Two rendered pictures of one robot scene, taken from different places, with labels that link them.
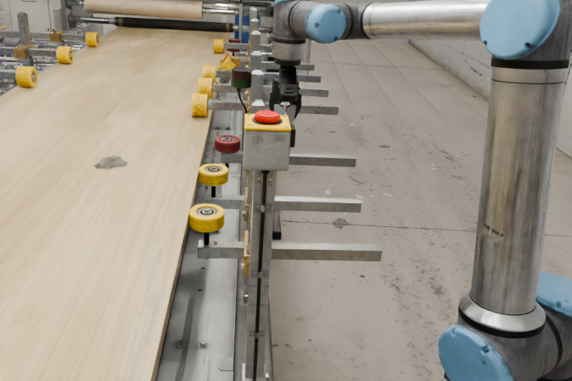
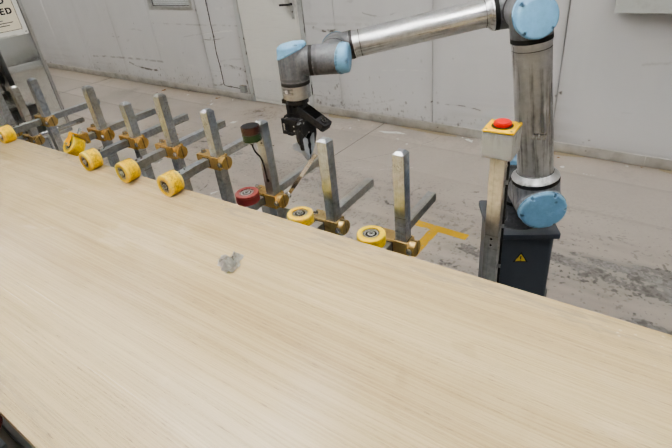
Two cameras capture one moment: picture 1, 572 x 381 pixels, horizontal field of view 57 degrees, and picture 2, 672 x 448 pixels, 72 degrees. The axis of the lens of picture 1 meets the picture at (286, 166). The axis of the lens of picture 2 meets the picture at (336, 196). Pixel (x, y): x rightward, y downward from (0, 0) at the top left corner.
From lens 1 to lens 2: 1.11 m
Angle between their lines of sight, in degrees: 43
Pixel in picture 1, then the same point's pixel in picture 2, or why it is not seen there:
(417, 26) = (409, 38)
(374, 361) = not seen: hidden behind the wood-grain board
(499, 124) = (536, 76)
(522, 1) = (543, 4)
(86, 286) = (442, 312)
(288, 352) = not seen: hidden behind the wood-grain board
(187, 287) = not seen: hidden behind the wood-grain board
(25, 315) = (465, 349)
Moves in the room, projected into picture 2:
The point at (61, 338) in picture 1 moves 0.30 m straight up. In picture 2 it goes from (505, 334) to (520, 207)
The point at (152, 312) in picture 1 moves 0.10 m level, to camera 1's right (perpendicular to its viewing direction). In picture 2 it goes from (492, 287) to (509, 264)
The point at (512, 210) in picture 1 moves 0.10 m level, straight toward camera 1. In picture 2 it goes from (548, 118) to (577, 128)
